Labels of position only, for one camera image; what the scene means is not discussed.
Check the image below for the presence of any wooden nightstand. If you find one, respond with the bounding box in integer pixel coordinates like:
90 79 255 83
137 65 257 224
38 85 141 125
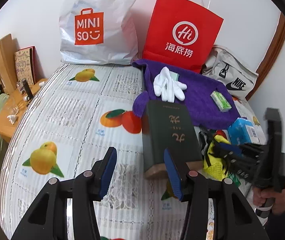
0 78 49 144

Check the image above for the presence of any illustrated notebook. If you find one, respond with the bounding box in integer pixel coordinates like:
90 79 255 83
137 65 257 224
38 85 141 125
14 48 36 87

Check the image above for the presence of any green tissue packet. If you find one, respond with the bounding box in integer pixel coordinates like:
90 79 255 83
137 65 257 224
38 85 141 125
210 91 232 112

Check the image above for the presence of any blue tissue box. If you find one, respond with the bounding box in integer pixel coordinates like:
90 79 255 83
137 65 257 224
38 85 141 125
227 118 255 147

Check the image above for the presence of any white cotton glove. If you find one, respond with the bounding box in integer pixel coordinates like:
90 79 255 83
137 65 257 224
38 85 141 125
161 79 188 103
153 67 176 97

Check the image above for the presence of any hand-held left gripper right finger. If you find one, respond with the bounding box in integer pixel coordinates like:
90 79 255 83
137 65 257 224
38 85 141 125
164 148 270 240

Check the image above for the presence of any dark green book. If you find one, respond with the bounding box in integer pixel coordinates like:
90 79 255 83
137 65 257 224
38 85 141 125
142 100 203 179

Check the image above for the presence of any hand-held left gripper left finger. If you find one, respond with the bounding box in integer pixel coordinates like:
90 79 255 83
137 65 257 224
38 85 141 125
10 147 118 240

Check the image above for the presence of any yellow black mesh cloth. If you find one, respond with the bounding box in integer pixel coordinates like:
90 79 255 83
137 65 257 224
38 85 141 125
199 129 241 183

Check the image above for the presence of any grey waist bag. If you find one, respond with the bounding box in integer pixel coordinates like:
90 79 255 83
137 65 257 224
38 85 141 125
202 45 259 98

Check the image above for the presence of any red book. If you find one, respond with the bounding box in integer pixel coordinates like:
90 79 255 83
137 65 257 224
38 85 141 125
19 46 37 84

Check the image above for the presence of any white plastic shopping bag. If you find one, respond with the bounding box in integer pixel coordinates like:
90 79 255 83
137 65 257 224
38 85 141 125
59 0 141 66

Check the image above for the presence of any wooden door frame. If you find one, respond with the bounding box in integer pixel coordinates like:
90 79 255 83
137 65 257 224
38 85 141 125
244 11 285 100

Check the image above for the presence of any lemon print white cloth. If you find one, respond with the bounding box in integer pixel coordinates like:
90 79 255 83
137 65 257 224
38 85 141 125
206 219 219 240

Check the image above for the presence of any black bottle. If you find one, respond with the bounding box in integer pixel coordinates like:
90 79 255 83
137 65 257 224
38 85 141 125
21 79 34 100

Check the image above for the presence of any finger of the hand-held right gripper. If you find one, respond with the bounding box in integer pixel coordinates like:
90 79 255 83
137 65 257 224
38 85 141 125
211 139 266 167
226 155 260 180

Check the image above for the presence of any person's right hand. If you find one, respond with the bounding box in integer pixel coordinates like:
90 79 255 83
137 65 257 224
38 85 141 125
252 184 285 218

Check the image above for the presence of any red paper bag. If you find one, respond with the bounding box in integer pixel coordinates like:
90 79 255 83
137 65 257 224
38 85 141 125
142 0 224 74

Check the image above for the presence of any purple towel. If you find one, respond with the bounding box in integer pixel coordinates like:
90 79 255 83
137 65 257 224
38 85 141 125
132 59 241 129

